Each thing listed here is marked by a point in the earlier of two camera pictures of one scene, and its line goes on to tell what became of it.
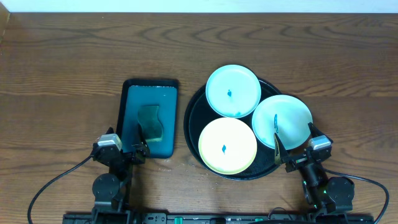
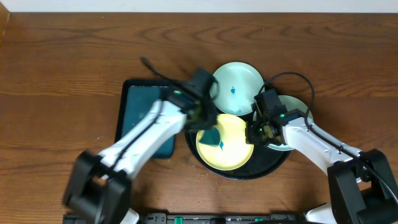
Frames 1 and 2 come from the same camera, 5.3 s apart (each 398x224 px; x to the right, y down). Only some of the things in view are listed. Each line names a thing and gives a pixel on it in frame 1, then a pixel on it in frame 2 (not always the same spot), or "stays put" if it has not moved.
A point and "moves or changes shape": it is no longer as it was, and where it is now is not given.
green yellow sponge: [152, 126] moves or changes shape
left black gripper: [126, 156] -> [203, 121]
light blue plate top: [233, 91] stays put
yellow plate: [227, 145] stays put
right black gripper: [282, 156] -> [252, 138]
